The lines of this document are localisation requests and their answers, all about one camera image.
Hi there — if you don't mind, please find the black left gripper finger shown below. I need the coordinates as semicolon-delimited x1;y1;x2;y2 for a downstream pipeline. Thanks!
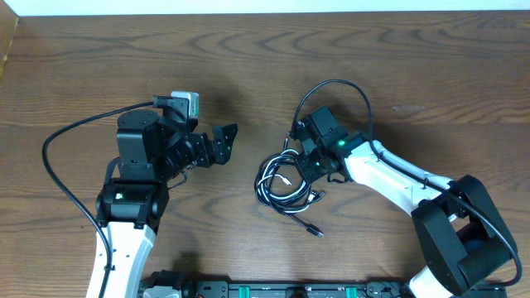
212;140;232;165
212;123;239;145

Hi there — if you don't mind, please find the white USB cable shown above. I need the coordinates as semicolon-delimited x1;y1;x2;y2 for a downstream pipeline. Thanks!
258;147;318;210

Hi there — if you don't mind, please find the black USB cable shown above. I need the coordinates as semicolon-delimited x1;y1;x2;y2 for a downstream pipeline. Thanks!
253;138;327;238

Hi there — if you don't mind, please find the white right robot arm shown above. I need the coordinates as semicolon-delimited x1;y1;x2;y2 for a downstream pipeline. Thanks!
290;107;522;297

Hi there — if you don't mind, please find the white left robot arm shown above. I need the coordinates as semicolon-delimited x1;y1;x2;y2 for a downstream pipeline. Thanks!
87;109;238;297

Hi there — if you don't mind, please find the black right camera cable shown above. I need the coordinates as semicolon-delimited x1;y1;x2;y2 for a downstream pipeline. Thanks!
290;79;523;287

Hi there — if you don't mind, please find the black camera cable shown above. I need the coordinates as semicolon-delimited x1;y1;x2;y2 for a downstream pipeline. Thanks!
290;79;523;287
41;95;175;298

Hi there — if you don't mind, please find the black left camera cable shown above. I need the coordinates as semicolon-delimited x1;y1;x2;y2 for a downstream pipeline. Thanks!
41;95;175;298

